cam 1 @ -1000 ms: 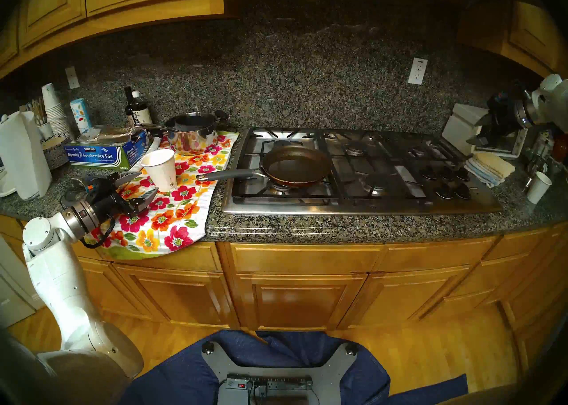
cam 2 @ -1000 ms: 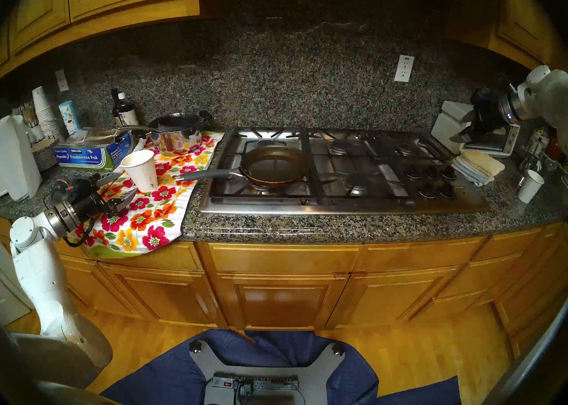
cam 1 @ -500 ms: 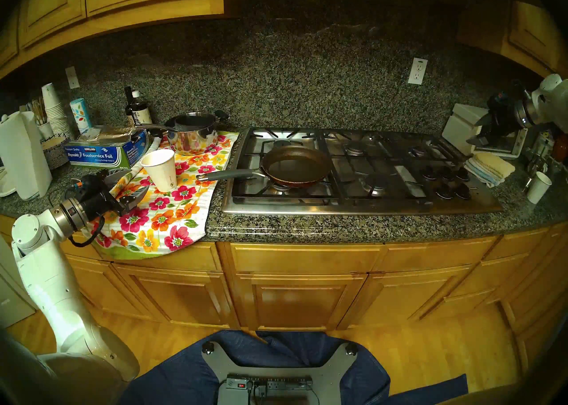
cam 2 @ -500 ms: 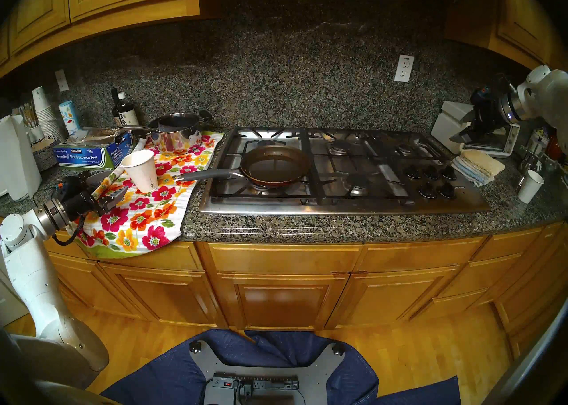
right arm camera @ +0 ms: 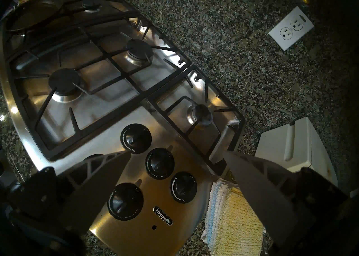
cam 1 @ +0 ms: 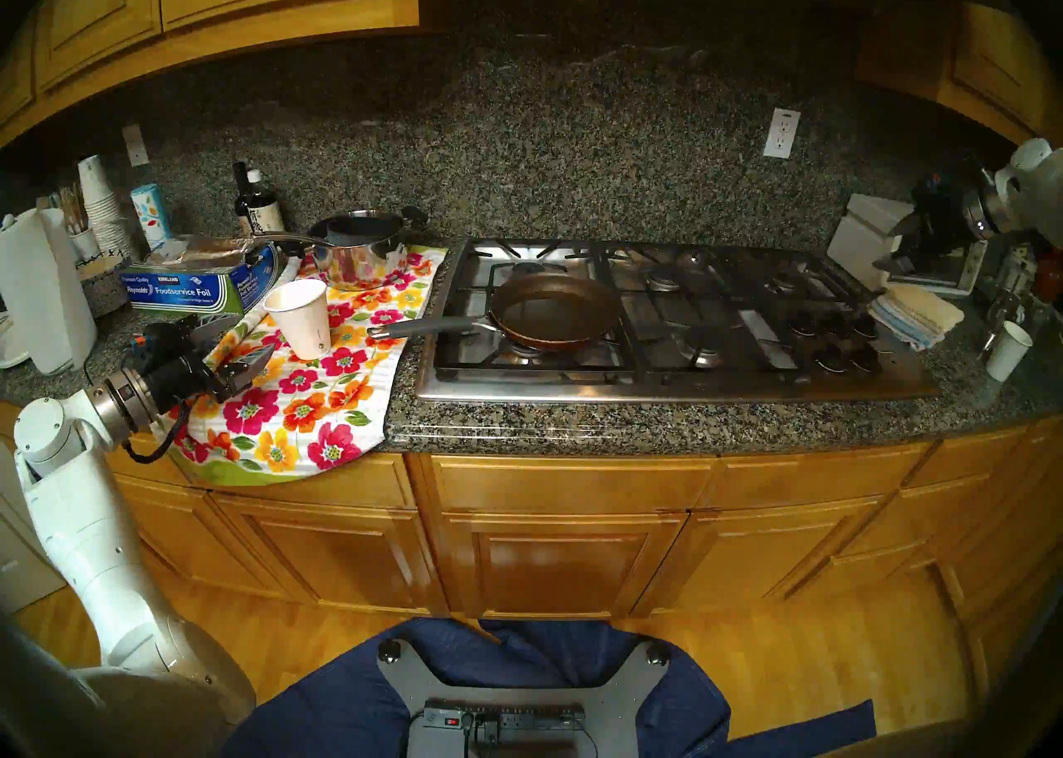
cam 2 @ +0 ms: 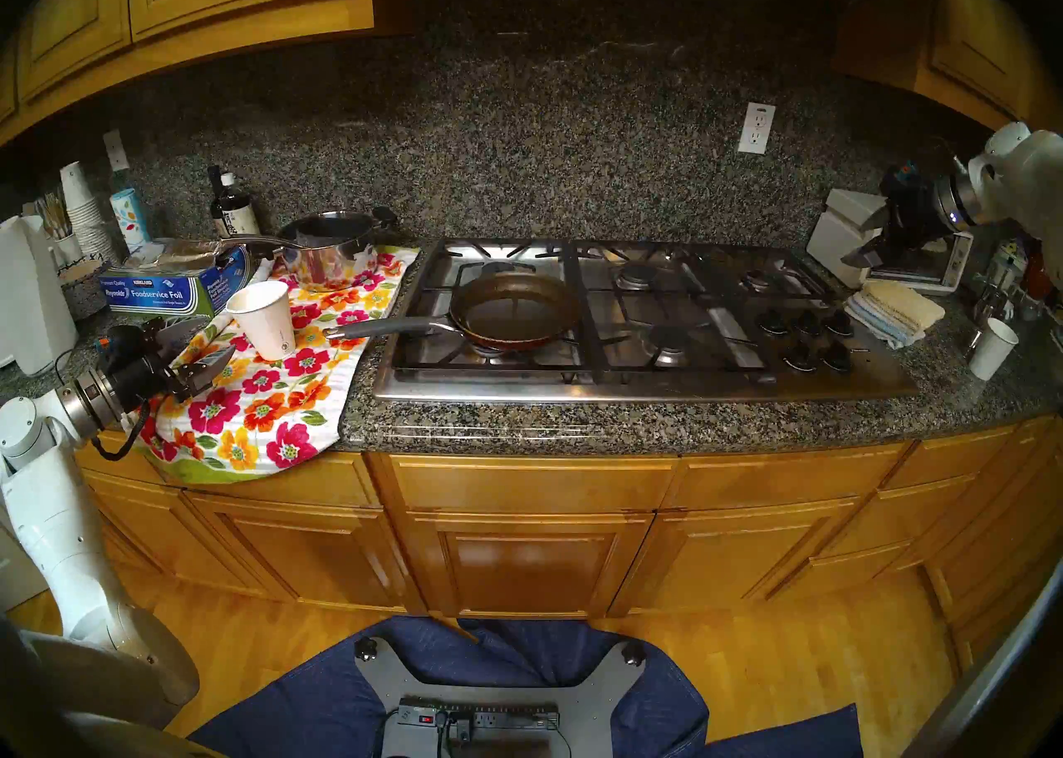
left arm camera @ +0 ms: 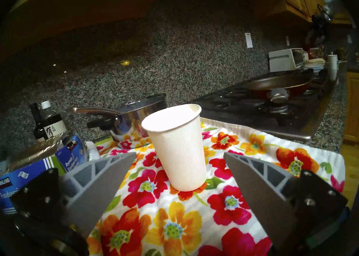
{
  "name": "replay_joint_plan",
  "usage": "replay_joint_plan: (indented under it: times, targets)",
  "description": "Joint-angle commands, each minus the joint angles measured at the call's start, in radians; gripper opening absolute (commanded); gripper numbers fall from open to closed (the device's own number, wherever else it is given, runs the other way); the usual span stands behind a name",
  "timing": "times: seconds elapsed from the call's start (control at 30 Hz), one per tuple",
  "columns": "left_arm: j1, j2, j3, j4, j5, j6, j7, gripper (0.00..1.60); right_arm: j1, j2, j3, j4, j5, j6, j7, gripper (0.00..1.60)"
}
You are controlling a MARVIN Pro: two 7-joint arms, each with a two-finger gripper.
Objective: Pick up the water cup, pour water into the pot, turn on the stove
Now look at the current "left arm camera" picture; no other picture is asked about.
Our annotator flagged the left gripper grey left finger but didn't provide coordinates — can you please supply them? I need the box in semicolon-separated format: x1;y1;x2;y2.
11;153;136;237

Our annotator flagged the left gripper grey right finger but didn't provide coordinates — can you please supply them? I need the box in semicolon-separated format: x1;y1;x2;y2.
224;153;348;252

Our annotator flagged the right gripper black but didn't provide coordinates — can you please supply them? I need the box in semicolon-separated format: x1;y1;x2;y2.
312;13;329;33

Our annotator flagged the white paper cup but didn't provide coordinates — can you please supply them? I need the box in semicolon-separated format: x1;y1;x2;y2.
141;104;208;192
328;52;338;71

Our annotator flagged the blue striped folded towel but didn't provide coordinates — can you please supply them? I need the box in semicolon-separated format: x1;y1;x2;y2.
304;62;324;72

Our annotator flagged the white toaster oven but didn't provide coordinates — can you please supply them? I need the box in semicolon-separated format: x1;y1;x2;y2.
269;48;305;73

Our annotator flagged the blue foil box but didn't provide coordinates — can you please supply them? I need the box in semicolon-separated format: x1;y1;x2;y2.
0;132;90;215

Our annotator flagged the red nonstick frying pan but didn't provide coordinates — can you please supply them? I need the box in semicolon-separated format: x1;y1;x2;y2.
243;68;314;99

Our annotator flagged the labelled bottle white cap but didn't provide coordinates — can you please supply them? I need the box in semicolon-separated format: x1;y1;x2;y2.
34;100;68;141

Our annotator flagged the floral kitchen towel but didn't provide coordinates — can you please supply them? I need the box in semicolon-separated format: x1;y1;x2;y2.
86;117;346;256

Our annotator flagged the stainless steel gas cooktop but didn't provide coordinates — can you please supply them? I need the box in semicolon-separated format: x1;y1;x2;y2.
185;68;337;142

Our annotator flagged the stainless steel saucepan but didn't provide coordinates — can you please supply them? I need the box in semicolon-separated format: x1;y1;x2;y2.
69;93;168;142

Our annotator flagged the wooden base cabinet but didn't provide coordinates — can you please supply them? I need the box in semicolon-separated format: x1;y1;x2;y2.
344;72;359;144

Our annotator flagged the dark glass bottle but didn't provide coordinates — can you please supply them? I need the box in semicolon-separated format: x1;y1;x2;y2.
29;103;47;144

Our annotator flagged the black cast iron grate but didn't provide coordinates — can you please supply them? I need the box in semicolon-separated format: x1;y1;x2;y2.
194;82;317;118

